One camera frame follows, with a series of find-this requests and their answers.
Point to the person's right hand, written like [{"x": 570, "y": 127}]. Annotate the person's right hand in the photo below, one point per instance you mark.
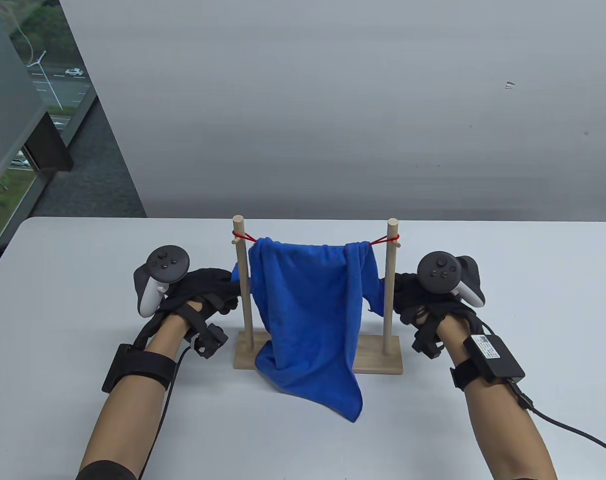
[{"x": 410, "y": 295}]

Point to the person's left hand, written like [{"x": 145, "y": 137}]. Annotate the person's left hand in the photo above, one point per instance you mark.
[{"x": 208, "y": 285}]

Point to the blue towel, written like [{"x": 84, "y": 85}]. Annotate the blue towel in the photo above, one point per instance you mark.
[{"x": 312, "y": 320}]

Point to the wooden rack with posts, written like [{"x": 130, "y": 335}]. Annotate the wooden rack with posts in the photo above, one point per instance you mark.
[{"x": 322, "y": 357}]

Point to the black box on forearm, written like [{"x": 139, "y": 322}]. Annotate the black box on forearm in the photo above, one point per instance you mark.
[{"x": 114, "y": 370}]

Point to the person's right forearm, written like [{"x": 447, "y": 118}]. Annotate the person's right forearm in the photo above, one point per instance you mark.
[{"x": 497, "y": 425}]

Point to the person's left forearm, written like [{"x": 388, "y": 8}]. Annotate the person's left forearm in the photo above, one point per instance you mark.
[{"x": 128, "y": 415}]

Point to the black right hand controller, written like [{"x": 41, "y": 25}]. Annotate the black right hand controller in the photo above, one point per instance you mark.
[{"x": 440, "y": 272}]

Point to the black hand controller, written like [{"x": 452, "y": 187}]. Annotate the black hand controller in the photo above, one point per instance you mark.
[
  {"x": 168, "y": 265},
  {"x": 440, "y": 272}
]

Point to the black left hand controller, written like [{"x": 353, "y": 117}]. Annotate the black left hand controller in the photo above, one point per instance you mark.
[{"x": 168, "y": 265}]

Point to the black labelled battery pack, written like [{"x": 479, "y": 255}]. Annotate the black labelled battery pack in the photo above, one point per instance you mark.
[{"x": 492, "y": 355}]

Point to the dark sleeve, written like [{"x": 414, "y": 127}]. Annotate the dark sleeve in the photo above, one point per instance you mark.
[{"x": 105, "y": 471}]

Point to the window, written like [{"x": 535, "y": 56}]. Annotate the window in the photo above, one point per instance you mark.
[{"x": 58, "y": 90}]

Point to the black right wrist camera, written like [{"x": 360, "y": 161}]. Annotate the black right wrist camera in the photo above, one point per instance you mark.
[{"x": 426, "y": 342}]

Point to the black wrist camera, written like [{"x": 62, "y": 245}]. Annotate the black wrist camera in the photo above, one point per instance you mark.
[
  {"x": 426, "y": 342},
  {"x": 210, "y": 342}
]

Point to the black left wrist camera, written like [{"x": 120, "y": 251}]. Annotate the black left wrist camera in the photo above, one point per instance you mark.
[{"x": 210, "y": 342}]

